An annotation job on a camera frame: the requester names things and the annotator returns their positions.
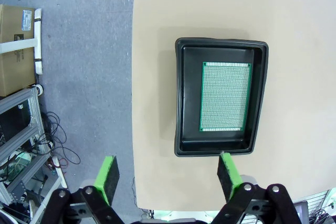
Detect large brown cardboard box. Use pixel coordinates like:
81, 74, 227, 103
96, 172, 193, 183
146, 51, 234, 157
0, 4, 36, 98

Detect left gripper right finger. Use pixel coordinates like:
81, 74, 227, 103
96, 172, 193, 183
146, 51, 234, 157
212, 152, 302, 224

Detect black floor cables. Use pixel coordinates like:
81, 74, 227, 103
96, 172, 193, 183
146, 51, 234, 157
39, 111, 82, 175

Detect green perforated circuit board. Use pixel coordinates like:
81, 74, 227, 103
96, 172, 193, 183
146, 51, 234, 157
199, 61, 253, 132

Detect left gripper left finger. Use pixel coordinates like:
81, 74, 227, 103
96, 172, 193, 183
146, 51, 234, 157
48, 155, 124, 224

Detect aluminium profile frame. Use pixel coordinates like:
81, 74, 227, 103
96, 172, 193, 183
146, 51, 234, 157
0, 86, 69, 209

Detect black plastic ESD tray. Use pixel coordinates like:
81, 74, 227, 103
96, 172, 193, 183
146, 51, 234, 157
173, 37, 270, 158

